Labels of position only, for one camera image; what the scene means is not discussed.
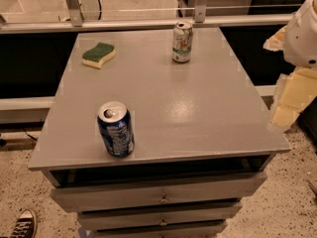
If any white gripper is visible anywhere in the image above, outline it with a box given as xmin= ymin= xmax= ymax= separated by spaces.
xmin=263 ymin=0 xmax=317 ymax=130

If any green and yellow sponge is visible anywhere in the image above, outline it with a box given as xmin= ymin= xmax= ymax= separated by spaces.
xmin=82 ymin=43 xmax=116 ymax=68

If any white green 7up can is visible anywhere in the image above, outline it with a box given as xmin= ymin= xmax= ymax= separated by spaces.
xmin=172 ymin=21 xmax=193 ymax=62

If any blue pepsi can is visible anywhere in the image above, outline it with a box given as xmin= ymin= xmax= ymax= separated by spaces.
xmin=97 ymin=101 xmax=135 ymax=158

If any grey drawer cabinet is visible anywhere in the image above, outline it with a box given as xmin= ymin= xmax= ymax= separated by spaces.
xmin=28 ymin=27 xmax=292 ymax=238

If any lower grey drawer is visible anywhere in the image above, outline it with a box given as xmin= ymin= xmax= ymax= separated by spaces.
xmin=94 ymin=221 xmax=227 ymax=238

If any grey drawer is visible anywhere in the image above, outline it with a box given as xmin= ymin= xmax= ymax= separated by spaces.
xmin=51 ymin=172 xmax=266 ymax=212
xmin=94 ymin=221 xmax=227 ymax=238
xmin=78 ymin=202 xmax=242 ymax=230

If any grey metal railing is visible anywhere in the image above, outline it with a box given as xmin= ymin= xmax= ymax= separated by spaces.
xmin=0 ymin=0 xmax=304 ymax=34

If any middle grey drawer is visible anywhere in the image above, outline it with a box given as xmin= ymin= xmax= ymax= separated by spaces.
xmin=78 ymin=202 xmax=242 ymax=230

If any upper grey drawer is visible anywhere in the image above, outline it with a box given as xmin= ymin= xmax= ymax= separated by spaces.
xmin=51 ymin=172 xmax=266 ymax=212

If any black white sneaker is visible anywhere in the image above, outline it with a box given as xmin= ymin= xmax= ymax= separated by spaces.
xmin=9 ymin=209 xmax=37 ymax=238

